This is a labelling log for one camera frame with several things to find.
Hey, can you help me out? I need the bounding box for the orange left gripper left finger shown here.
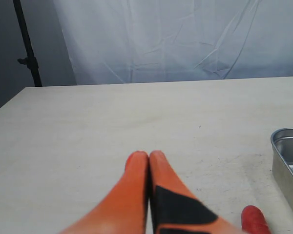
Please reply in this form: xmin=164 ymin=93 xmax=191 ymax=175
xmin=61 ymin=151 xmax=148 ymax=234

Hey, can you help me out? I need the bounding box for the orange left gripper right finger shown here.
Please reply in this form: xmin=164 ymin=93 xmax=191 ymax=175
xmin=149 ymin=151 xmax=242 ymax=234

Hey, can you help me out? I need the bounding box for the red toy sausage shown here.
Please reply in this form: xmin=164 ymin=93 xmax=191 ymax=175
xmin=241 ymin=205 xmax=271 ymax=234

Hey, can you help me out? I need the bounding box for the stainless steel lunch box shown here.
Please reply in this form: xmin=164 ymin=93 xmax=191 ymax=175
xmin=271 ymin=128 xmax=293 ymax=211

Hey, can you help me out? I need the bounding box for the white fabric backdrop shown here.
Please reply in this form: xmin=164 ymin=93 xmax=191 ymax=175
xmin=54 ymin=0 xmax=293 ymax=85

